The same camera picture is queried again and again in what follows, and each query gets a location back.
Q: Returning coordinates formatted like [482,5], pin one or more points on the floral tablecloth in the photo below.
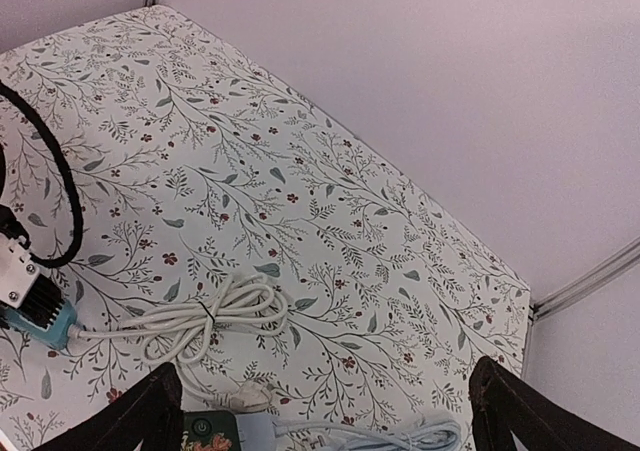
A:
[194,163]

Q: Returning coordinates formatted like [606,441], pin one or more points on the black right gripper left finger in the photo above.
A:
[147,417]

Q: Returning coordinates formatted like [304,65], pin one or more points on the light blue power strip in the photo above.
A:
[256,432]

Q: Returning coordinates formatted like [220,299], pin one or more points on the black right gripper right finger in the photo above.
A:
[506,411]

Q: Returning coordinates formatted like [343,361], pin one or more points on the dark green cube socket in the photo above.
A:
[210,431]

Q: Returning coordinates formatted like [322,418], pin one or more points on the right aluminium frame post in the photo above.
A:
[607,271]

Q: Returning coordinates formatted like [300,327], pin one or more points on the teal power strip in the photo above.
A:
[55,335]

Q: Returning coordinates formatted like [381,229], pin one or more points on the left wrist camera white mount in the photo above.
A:
[25,291]

